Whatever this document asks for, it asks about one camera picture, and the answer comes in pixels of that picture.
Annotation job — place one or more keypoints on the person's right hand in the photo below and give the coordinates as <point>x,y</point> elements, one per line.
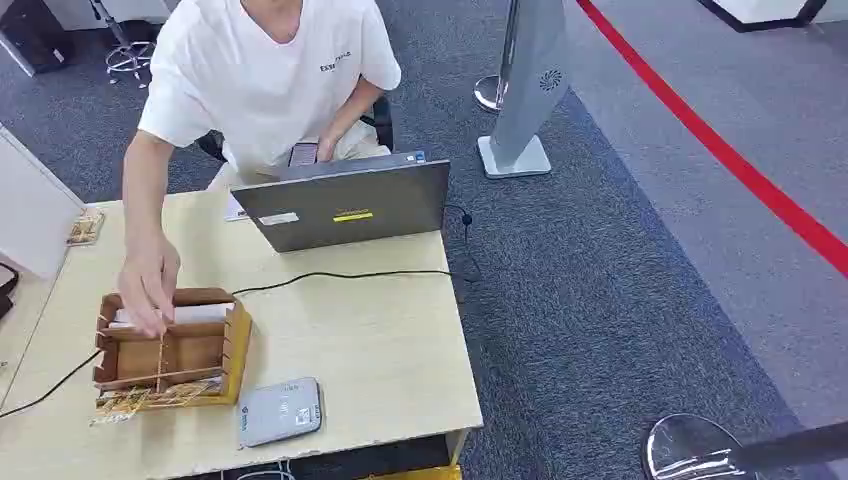
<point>149,278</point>

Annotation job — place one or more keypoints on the person's left hand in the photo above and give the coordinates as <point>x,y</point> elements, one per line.
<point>326,149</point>

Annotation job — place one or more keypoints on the dark smartphone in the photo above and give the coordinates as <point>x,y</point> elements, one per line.
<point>303,154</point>

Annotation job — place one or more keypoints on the white cards stack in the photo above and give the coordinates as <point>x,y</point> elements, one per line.
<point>202,312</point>

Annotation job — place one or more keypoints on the grey laptop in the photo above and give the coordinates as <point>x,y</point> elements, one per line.
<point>344,208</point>

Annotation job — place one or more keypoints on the black office chair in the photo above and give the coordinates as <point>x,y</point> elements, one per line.
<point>383,119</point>

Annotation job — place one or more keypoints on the small wooden lattice coaster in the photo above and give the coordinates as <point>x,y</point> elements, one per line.
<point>86,227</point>

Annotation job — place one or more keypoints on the person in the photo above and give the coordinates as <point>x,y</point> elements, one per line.
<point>258,79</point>

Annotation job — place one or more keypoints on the wooden card box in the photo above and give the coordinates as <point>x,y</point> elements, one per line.
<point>232,344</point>

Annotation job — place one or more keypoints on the white paper sheet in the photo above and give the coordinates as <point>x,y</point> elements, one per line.
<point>233,208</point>

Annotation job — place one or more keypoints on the white partition panel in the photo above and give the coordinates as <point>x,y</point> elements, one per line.
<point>33,205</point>

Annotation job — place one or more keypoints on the black object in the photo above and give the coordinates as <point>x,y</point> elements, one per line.
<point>6,285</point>

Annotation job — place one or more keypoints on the flat grey device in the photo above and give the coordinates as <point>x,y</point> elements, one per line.
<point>279,412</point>

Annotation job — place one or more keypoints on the pale wooden desk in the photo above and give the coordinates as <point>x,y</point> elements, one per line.
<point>358,344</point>

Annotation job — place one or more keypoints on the chrome chair base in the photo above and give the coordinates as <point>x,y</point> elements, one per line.
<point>130,58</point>

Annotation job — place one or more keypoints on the grey standing sign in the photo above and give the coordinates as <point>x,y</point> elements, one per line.
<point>533,86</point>

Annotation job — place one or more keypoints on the black cabinet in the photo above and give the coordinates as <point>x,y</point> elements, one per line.
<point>33,33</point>

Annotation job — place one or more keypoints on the red floor tape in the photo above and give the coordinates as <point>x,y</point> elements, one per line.
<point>729,156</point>

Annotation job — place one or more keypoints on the white platform with black edge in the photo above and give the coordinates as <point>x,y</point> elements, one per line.
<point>762,13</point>

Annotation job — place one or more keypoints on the chrome stanchion with black pole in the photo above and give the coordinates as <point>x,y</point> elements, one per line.
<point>689,450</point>

